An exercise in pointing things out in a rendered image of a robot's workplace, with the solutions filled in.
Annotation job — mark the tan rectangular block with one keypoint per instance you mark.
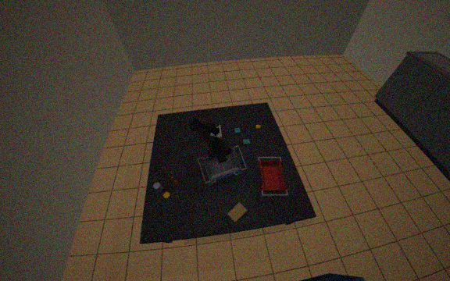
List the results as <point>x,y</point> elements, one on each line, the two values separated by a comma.
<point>237,212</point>

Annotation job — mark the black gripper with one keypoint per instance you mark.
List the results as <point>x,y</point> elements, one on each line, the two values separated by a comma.
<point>221,157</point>

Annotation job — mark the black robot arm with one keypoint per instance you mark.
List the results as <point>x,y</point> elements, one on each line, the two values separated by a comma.
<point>214,143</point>

